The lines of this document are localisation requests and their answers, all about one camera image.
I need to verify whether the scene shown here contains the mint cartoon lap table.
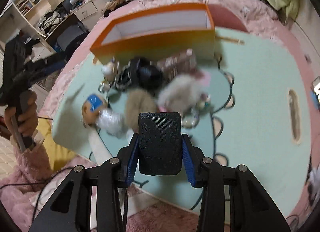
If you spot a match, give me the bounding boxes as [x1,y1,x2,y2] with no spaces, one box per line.
[52,27,312,216]

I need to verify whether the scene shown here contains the brown card box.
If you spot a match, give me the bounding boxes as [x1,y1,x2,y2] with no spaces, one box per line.
[157,49,197,81]

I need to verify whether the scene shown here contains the white fur pompom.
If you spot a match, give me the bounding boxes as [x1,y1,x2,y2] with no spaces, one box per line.
[157,75,202,116]

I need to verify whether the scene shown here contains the smartphone on stand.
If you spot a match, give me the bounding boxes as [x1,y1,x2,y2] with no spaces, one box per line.
[311,76,320,109]

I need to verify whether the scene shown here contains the orange storage box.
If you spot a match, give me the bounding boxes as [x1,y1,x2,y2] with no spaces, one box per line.
[90,3,215,64]

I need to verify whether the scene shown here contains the brown bear plush blue cap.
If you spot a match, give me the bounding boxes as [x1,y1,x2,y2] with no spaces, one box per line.
[81,94,107,125]

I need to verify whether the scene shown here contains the pink fluffy sleeve forearm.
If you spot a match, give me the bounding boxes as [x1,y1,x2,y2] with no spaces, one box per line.
[1,131,53,231]

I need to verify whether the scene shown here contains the dark red pillow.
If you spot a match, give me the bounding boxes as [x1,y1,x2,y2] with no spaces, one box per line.
[208,4,248,32]

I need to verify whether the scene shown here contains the clear plastic bag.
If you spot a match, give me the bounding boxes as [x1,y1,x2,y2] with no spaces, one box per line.
[95,108,125,138]

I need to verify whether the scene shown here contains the navy lace scrunchie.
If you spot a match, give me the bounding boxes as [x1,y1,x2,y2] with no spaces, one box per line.
[115,57,164,91]

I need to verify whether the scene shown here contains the person left hand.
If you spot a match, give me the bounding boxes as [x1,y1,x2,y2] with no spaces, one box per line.
[4,91,39,142]

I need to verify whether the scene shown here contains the white cow figurine keychain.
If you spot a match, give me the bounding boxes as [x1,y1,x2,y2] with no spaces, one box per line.
[101,58,120,82]

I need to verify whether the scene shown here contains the white desk drawers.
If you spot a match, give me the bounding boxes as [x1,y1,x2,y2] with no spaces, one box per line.
[0,0,111,63]

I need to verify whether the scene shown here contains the black mesh square case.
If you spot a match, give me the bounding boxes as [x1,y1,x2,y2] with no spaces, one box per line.
[138,112,182,176]

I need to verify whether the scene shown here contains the brown fur pompom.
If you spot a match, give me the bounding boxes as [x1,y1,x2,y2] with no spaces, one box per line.
[124,89,158,132]

